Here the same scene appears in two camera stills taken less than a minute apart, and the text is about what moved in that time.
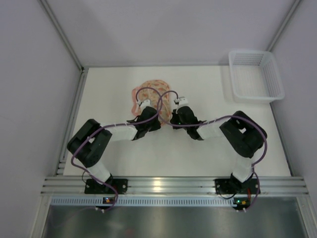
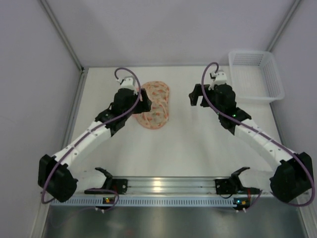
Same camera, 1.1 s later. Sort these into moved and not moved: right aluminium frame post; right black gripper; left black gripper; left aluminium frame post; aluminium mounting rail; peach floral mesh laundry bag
Moved: right black gripper; left black gripper
Not moved: peach floral mesh laundry bag; aluminium mounting rail; right aluminium frame post; left aluminium frame post
